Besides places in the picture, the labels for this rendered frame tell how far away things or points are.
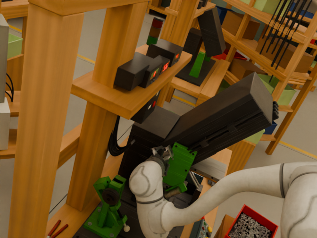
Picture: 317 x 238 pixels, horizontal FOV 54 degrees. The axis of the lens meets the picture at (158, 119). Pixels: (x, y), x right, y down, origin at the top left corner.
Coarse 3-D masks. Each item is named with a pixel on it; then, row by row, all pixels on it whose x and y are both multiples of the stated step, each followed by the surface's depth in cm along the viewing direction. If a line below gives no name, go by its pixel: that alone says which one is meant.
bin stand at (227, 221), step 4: (228, 216) 186; (224, 220) 182; (228, 220) 183; (232, 220) 184; (224, 224) 179; (228, 224) 180; (220, 228) 183; (224, 228) 177; (228, 228) 178; (220, 232) 177; (224, 232) 174; (216, 236) 189; (220, 236) 172; (224, 236) 171
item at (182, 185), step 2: (182, 182) 150; (178, 184) 150; (180, 184) 150; (182, 184) 150; (184, 184) 151; (174, 186) 151; (176, 186) 151; (180, 186) 150; (182, 186) 150; (184, 186) 150; (166, 188) 154; (168, 188) 152; (170, 188) 152; (172, 188) 151; (182, 188) 150; (184, 188) 150; (186, 188) 150; (166, 190) 152; (182, 190) 150; (184, 190) 150; (186, 190) 150; (182, 192) 151
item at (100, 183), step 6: (102, 180) 131; (108, 180) 132; (96, 186) 130; (102, 186) 129; (102, 198) 132; (120, 204) 136; (108, 210) 134; (114, 210) 133; (114, 216) 135; (120, 216) 136; (126, 216) 138; (114, 222) 135; (120, 222) 135
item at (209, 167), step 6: (198, 162) 165; (204, 162) 166; (210, 162) 168; (216, 162) 170; (192, 168) 160; (198, 168) 160; (204, 168) 162; (210, 168) 164; (216, 168) 165; (222, 168) 167; (198, 174) 161; (204, 174) 159; (210, 174) 159; (216, 174) 160; (222, 174) 162; (216, 180) 158
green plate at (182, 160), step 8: (176, 144) 148; (176, 152) 148; (184, 152) 147; (176, 160) 149; (184, 160) 148; (192, 160) 147; (176, 168) 150; (184, 168) 149; (168, 176) 151; (176, 176) 150; (184, 176) 149; (168, 184) 152; (176, 184) 151
